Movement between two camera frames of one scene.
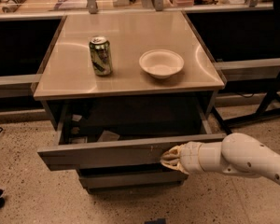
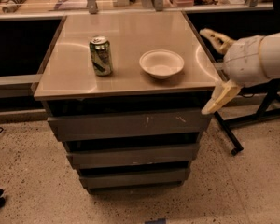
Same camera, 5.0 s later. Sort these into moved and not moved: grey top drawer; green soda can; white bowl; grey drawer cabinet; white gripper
Moved: grey top drawer; white gripper
Not moved: grey drawer cabinet; white bowl; green soda can
